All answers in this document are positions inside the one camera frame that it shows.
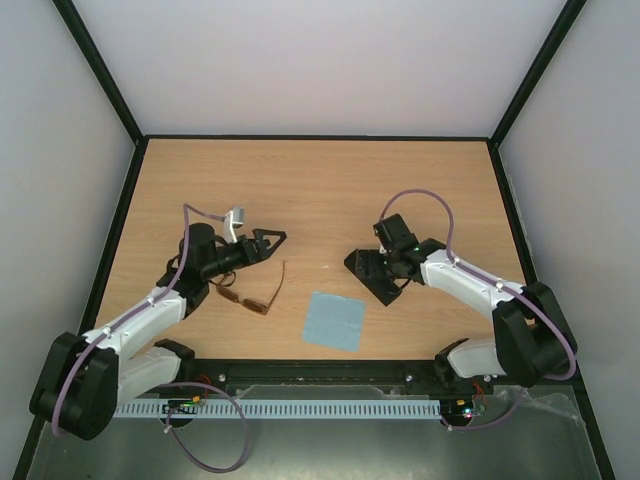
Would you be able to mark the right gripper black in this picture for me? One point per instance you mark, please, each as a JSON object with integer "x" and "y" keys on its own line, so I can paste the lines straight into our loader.
{"x": 382, "y": 279}

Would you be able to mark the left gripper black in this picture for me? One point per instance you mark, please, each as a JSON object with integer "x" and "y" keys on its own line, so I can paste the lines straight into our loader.
{"x": 261, "y": 244}

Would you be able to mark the black folding glasses case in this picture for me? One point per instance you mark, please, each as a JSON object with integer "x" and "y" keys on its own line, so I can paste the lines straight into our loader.
{"x": 369, "y": 267}

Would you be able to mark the brown translucent sunglasses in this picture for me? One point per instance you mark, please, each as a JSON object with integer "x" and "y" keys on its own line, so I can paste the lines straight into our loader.
{"x": 258, "y": 296}

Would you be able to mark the blue cleaning cloth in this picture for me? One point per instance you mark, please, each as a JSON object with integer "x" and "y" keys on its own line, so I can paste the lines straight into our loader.
{"x": 334, "y": 321}

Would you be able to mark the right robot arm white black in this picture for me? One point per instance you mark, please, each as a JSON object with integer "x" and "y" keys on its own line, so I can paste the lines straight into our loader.
{"x": 531, "y": 336}

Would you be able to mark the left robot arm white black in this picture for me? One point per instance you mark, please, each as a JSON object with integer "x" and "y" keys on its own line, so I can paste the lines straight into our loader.
{"x": 86, "y": 377}

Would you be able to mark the right base electronics board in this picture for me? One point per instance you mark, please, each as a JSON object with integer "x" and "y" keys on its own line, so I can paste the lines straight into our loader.
{"x": 462, "y": 412}

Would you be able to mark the base electronics board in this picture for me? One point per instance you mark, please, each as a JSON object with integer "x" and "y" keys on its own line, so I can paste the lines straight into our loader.
{"x": 462, "y": 412}
{"x": 181, "y": 402}

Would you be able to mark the left base electronics board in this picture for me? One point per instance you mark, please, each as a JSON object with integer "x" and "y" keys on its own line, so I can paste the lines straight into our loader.
{"x": 181, "y": 402}

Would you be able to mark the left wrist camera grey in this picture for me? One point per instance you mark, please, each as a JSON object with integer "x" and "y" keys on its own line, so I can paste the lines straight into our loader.
{"x": 233, "y": 220}

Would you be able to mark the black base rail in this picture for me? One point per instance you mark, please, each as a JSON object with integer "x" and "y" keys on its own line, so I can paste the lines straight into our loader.
{"x": 412, "y": 377}

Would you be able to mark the light blue slotted cable duct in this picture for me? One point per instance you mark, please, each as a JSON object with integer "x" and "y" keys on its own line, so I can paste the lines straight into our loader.
{"x": 264, "y": 409}

